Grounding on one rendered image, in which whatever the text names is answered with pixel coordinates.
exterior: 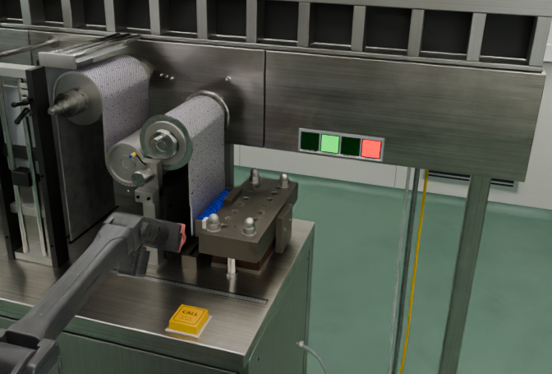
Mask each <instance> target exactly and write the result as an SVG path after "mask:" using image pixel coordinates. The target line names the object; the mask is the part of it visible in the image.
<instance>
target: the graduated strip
mask: <svg viewBox="0 0 552 374"><path fill-rule="evenodd" d="M110 273H113V274H116V275H124V274H119V273H118V272H117V269H112V270H111V271H110ZM124 276H128V277H132V278H137V279H144V280H148V281H152V282H156V283H161V284H168V285H172V286H177V287H181V288H185V289H192V290H196V291H201V292H205V293H212V294H217V295H221V296H225V297H230V298H236V299H241V300H245V301H249V302H257V303H261V304H265V305H266V303H267V302H268V301H269V300H268V299H264V298H257V297H252V296H248V295H244V294H239V293H232V292H228V291H223V290H219V289H212V288H207V287H203V286H199V285H194V284H187V283H183V282H179V281H175V280H170V279H163V278H159V277H154V276H150V275H145V277H138V276H132V275H124Z"/></svg>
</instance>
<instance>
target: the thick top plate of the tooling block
mask: <svg viewBox="0 0 552 374"><path fill-rule="evenodd" d="M249 180H250V176H249V177H248V179H247V180H246V181H245V182H244V183H243V184H242V185H241V186H240V187H242V194H241V195H240V196H239V197H238V198H237V200H236V201H235V202H234V203H233V204H232V205H223V206H222V207H221V208H220V209H219V210H218V212H217V213H216V215H217V216H218V221H219V222H220V228H221V229H220V231H218V232H216V233H211V232H208V231H207V229H201V231H199V253H204V254H209V255H214V256H221V257H227V258H231V259H236V260H240V261H249V262H253V263H257V262H258V260H259V259H260V258H261V256H262V255H263V253H264V251H265V249H266V248H267V246H268V245H269V243H270V242H271V240H272V239H273V237H274V235H275V234H276V218H277V217H278V215H279V213H280V212H281V210H282V209H283V207H284V206H285V205H286V203H288V204H292V207H293V206H294V205H295V203H296V201H297V193H298V182H289V184H290V187H288V188H281V187H279V186H278V179H272V178H262V177H260V183H257V184H253V183H249ZM249 217H251V218H252V219H253V220H254V221H255V231H256V235H255V236H253V237H246V236H244V235H243V234H242V231H243V226H244V222H245V220H246V218H249Z"/></svg>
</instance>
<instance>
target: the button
mask: <svg viewBox="0 0 552 374"><path fill-rule="evenodd" d="M208 318H209V311H208V310H206V309H202V308H198V307H191V306H187V305H181V306H180V307H179V308H178V310H177V311H176V313H175V314H174V315H173V317H172V318H171V319H170V321H169V329H171V330H178V331H181V332H186V333H189V334H193V335H197V334H198V333H199V331H200V329H201V328H202V326H203V325H204V323H205V322H206V321H207V320H208Z"/></svg>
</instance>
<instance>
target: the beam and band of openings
mask: <svg viewBox="0 0 552 374"><path fill-rule="evenodd" d="M8 18H12V19H8ZM16 19H23V20H16ZM551 19H552V0H0V27H9V28H19V29H28V30H47V31H57V32H67V33H77V34H88V35H111V34H115V33H120V34H121V35H124V34H127V33H130V34H131V36H133V35H141V38H142V39H155V40H165V41H175V42H185V43H195V44H213V45H223V46H233V47H243V48H262V49H272V50H283V51H293V52H303V53H321V54H331V55H341V56H351V57H361V58H380V59H390V60H400V61H409V62H428V63H438V64H448V65H459V66H469V67H488V68H498V69H507V70H517V71H527V72H543V67H542V64H543V60H544V56H545V48H546V44H547V39H548V35H549V31H550V23H551ZM47 21H54V22H47ZM58 22H63V23H58ZM99 25H106V26H99ZM130 28H137V29H130ZM141 29H147V30H141ZM171 31H178V32H171ZM182 32H189V33H182ZM192 33H197V34H192ZM223 35H231V36H223ZM233 36H241V37H233ZM244 37H246V38H244ZM275 39H282V40H275ZM285 40H293V41H285ZM296 41H297V42H296ZM317 43H324V44H317ZM337 44H345V45H337ZM348 45H351V46H348ZM368 47H376V48H368ZM389 48H396V49H389ZM399 49H407V50H399ZM422 51H428V52H422ZM430 52H438V53H430ZM451 53H459V54H451ZM461 54H466V55H461ZM482 56H490V57H482ZM492 57H501V58H492ZM513 58H521V59H513ZM523 59H526V60H523Z"/></svg>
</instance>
